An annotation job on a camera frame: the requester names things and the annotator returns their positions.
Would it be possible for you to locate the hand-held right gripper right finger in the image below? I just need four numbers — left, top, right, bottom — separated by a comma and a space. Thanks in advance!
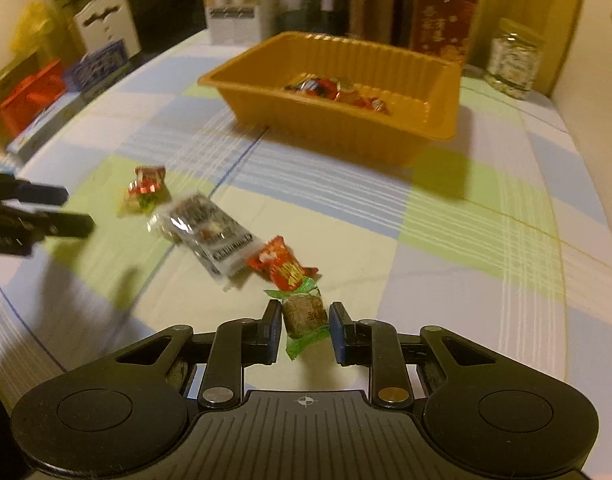
328, 301, 497, 412

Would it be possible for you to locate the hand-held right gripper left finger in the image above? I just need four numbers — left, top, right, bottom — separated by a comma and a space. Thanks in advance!
115, 300, 284, 412

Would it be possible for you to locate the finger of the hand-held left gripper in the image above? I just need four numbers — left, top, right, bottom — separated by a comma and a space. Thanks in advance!
0, 171, 70, 207
32, 211, 95, 242

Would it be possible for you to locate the green-wrapped brown candy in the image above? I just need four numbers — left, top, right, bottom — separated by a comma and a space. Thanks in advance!
263, 277, 333, 362

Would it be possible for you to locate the red yellow-print snack packet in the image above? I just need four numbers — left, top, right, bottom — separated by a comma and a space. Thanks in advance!
246, 236, 319, 292

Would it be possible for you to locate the red foil candy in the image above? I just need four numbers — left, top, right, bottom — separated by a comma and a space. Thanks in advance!
125, 164, 168, 217

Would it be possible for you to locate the clear grey snack packet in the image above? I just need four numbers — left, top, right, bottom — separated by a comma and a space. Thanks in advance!
147, 192, 255, 282

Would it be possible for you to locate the orange plastic tray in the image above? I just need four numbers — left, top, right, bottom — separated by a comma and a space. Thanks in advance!
197, 31, 462, 167

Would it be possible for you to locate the dark red candy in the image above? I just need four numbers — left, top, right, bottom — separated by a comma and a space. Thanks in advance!
285, 76, 340, 100

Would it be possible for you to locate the yellow orange candy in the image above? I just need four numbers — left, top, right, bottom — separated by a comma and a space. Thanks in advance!
336, 80, 369, 107

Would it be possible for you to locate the checkered tablecloth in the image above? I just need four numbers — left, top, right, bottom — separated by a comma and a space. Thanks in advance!
0, 30, 612, 461

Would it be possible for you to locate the blue milk carton box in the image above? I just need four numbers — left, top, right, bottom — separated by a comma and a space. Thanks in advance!
62, 40, 133, 94

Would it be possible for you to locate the yellow plastic bag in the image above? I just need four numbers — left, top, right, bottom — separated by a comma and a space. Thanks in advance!
11, 2, 55, 54

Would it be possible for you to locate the white product box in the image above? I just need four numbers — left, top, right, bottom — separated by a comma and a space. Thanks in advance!
201, 0, 288, 46

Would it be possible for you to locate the green glass jar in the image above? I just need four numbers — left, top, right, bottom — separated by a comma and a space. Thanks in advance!
278, 0, 350, 37

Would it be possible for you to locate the clear plastic nut jar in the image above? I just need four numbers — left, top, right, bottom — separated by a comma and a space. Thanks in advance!
483, 17, 546, 100

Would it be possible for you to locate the red gift box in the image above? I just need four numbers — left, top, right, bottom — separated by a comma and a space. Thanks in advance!
410, 0, 480, 67

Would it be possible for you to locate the brown metal thermos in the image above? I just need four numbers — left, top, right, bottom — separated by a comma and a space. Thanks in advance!
346, 0, 406, 47

